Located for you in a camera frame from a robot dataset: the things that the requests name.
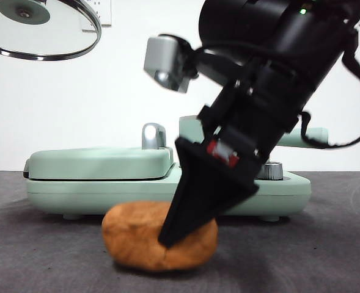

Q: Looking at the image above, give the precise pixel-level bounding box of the brown potato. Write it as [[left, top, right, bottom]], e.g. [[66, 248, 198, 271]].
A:
[[101, 200, 219, 272]]

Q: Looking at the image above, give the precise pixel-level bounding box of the glass lid with green knob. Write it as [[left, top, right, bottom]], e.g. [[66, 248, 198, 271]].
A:
[[0, 0, 103, 62]]

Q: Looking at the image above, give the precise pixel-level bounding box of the silver control knob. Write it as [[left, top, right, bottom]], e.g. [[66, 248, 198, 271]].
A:
[[257, 161, 284, 181]]

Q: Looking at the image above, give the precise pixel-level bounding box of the green breakfast maker base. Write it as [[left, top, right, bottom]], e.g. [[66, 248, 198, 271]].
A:
[[25, 162, 311, 222]]

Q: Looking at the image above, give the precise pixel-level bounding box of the green hinged griddle cover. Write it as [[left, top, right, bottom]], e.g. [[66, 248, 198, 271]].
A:
[[23, 146, 176, 181]]

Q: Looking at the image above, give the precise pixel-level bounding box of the green pot with handle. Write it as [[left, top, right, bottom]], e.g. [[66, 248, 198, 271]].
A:
[[178, 115, 329, 150]]

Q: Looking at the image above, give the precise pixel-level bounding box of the chrome griddle cover handle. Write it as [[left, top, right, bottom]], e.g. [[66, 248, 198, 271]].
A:
[[141, 122, 169, 151]]

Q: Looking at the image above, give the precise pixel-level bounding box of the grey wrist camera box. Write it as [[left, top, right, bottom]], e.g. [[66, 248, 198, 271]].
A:
[[143, 35, 196, 93]]

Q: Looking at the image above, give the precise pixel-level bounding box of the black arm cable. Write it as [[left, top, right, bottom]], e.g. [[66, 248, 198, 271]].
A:
[[298, 18, 360, 150]]

